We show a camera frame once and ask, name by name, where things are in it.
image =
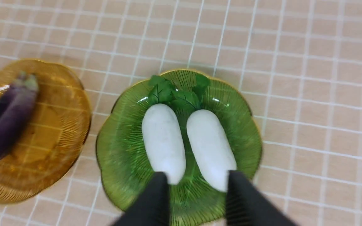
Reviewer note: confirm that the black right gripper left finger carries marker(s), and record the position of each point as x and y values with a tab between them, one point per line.
151	207

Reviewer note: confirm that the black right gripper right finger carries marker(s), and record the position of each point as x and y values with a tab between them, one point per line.
247	206

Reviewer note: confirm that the white radish with leaves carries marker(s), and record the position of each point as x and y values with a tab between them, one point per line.
161	132
210	148

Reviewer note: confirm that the green glass plate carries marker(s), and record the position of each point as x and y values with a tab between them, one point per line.
123	162

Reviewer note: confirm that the amber glass plate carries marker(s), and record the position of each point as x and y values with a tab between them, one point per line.
55	135

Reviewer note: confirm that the checkered beige tablecloth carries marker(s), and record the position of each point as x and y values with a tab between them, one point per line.
297	62

